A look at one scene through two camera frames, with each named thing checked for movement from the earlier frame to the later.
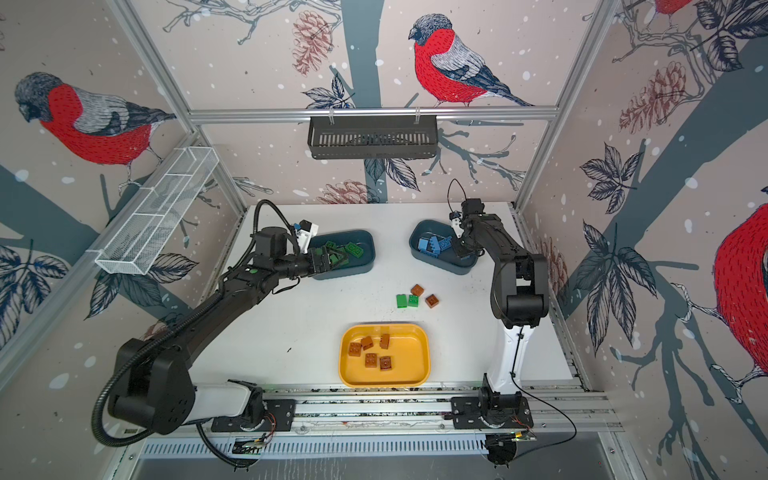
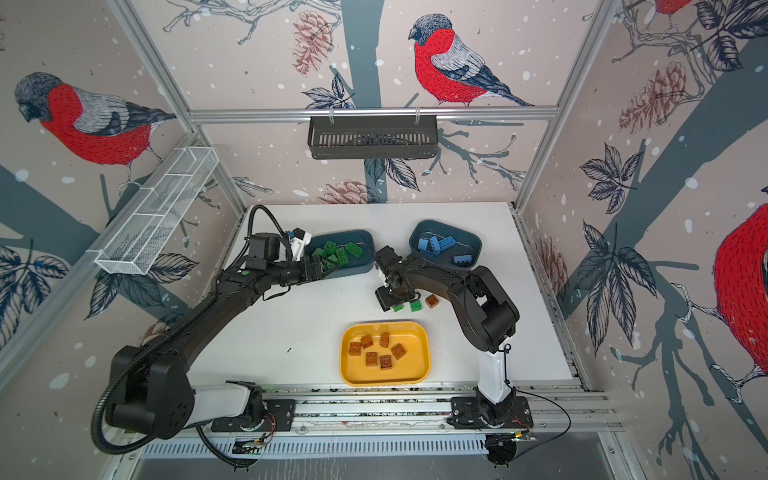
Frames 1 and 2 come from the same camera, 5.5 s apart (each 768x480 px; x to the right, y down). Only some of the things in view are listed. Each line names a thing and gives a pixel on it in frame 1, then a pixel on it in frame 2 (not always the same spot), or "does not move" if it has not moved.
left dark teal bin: (364, 239) does not move
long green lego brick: (354, 249) does not move
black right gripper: (460, 249) to (385, 298)
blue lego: (445, 243) does not move
